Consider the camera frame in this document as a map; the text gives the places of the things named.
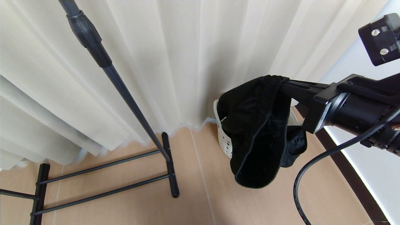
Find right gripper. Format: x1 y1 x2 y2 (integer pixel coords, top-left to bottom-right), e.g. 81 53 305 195
302 72 400 156

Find black shorts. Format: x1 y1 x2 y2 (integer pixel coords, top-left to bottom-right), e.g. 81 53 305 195
217 74 293 189

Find white laundry basket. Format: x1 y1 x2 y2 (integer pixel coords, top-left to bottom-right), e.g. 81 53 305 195
213 99 303 159

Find black clothes rack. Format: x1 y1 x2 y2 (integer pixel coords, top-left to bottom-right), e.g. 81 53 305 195
0 0 180 225

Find black garment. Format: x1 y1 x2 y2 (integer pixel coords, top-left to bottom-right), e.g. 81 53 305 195
280 125 308 168

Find beige curtain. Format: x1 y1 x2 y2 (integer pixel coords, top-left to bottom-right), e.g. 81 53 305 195
0 0 388 172

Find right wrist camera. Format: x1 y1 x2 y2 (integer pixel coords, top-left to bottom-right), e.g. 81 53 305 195
358 13 400 67

